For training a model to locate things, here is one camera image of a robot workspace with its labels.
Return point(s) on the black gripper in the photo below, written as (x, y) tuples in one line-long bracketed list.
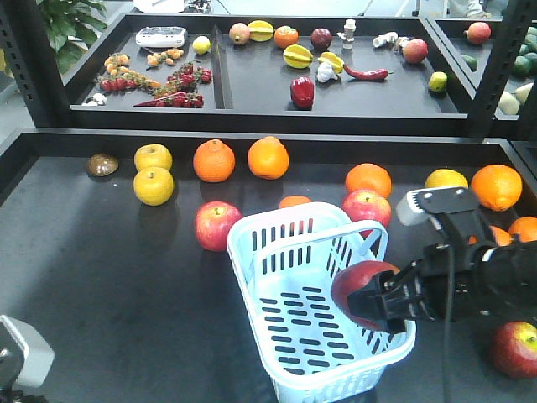
[(426, 288)]

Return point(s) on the red apple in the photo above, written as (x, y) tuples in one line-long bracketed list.
[(365, 204), (353, 278), (513, 350), (213, 223)]

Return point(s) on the light blue plastic basket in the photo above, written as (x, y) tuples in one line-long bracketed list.
[(285, 261)]

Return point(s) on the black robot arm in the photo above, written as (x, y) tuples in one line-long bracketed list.
[(505, 280)]

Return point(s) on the orange behind centre apple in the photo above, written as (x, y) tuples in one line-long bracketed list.
[(368, 176)]

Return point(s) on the orange lower right inner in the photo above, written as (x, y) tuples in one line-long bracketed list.
[(501, 236)]

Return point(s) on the small orange centre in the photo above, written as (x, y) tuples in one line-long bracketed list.
[(294, 200)]

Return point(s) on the orange lower right outer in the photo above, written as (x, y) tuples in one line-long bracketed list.
[(524, 229)]

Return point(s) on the large orange far right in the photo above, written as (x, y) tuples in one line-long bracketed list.
[(497, 187)]

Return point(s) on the orange back left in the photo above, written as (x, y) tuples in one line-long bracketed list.
[(214, 161)]

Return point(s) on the red bell pepper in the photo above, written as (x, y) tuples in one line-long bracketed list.
[(302, 92)]

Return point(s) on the red chili pepper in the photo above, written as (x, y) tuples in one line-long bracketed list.
[(367, 76)]

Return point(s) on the yellow round pear front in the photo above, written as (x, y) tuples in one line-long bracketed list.
[(153, 186)]

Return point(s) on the yellow round pear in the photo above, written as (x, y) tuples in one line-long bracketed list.
[(153, 155), (153, 186)]

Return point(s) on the yellow round pear rear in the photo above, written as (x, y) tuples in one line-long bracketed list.
[(153, 155)]

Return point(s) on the black upper produce tray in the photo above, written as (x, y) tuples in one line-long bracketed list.
[(427, 92)]

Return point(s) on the green potted plant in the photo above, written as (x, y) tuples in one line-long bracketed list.
[(72, 27)]

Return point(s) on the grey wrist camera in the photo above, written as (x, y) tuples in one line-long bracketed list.
[(420, 204)]

